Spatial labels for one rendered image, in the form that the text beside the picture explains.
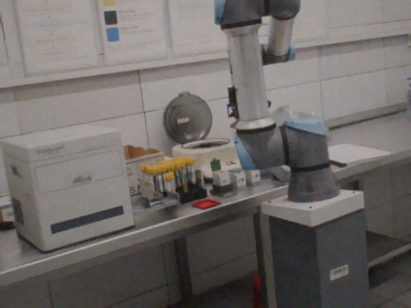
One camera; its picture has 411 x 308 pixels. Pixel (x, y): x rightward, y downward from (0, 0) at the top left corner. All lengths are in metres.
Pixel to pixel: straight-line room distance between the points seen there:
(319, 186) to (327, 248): 0.17
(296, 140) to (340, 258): 0.36
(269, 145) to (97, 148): 0.48
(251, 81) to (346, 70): 1.63
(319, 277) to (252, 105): 0.51
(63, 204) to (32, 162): 0.15
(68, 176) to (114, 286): 0.96
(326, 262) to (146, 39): 1.25
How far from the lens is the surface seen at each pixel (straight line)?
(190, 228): 1.79
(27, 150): 1.55
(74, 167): 1.60
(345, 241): 1.66
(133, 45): 2.37
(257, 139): 1.58
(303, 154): 1.60
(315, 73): 2.99
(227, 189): 1.92
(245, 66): 1.56
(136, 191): 2.02
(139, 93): 2.39
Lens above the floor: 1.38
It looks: 11 degrees down
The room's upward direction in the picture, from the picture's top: 7 degrees counter-clockwise
